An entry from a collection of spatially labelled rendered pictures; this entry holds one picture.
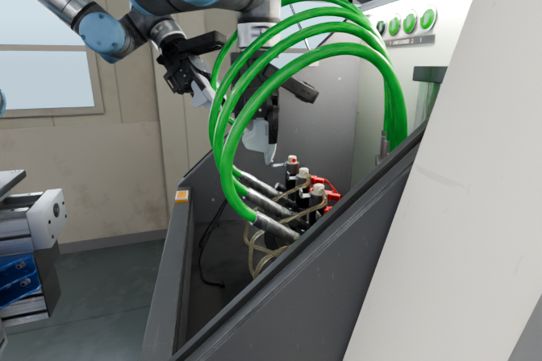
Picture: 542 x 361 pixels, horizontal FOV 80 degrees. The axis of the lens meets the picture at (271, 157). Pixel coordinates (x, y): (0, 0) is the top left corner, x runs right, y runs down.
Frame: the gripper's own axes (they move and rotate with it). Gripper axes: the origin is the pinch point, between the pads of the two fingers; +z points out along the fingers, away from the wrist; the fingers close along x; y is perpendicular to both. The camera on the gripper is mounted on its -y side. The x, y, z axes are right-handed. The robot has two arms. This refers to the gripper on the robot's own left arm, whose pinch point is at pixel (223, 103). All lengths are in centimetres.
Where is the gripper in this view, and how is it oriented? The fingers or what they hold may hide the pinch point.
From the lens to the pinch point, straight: 73.6
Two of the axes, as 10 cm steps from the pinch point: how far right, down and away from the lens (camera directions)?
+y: -7.2, 6.0, 3.5
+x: -4.1, 0.4, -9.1
